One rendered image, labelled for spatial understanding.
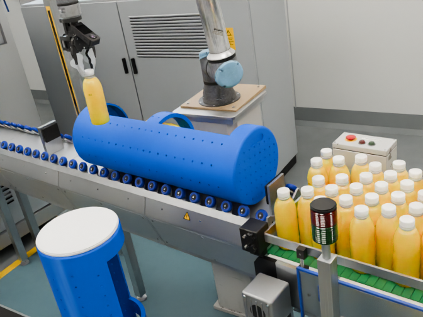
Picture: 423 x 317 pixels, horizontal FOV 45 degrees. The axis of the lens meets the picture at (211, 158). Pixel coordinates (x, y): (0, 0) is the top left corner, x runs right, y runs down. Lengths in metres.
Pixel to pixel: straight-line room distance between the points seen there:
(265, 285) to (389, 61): 3.07
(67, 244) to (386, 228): 0.98
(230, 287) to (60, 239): 1.18
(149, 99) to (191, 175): 2.22
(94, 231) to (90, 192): 0.67
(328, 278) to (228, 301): 1.48
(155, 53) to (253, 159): 2.14
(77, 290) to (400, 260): 1.00
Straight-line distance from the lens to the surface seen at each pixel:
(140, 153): 1.97
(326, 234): 1.26
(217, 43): 2.03
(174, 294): 3.02
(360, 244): 1.53
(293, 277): 1.65
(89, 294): 1.76
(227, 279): 2.67
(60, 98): 4.72
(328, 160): 1.83
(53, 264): 1.73
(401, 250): 1.48
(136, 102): 4.10
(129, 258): 2.84
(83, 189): 2.43
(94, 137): 2.17
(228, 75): 2.05
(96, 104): 1.96
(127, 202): 2.21
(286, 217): 1.62
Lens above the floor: 1.92
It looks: 26 degrees down
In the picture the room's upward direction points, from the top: 10 degrees counter-clockwise
